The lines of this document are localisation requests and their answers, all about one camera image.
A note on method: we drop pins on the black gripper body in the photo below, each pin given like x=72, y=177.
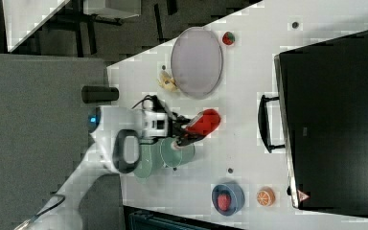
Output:
x=175, y=131

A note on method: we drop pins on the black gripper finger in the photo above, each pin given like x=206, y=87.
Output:
x=183, y=121
x=188, y=139

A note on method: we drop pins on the red ketchup bottle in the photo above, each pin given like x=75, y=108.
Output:
x=205, y=123

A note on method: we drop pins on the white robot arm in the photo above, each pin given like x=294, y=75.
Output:
x=118, y=134

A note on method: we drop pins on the green cup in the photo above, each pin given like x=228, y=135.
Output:
x=174, y=157

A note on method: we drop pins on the yellow toy banana peel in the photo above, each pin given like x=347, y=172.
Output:
x=167, y=82

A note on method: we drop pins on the grey round plate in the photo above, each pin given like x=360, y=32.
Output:
x=196, y=62

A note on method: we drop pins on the red toy raspberry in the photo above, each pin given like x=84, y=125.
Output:
x=224, y=201

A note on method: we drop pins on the blue bowl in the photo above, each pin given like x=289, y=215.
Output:
x=237, y=197

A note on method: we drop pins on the red toy strawberry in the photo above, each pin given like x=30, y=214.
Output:
x=228, y=38

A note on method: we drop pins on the orange toy half slice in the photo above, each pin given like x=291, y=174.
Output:
x=266, y=196

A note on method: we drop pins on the white side table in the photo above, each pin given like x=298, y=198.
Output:
x=23, y=17

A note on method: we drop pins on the black cylinder post upper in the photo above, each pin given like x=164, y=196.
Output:
x=98, y=94

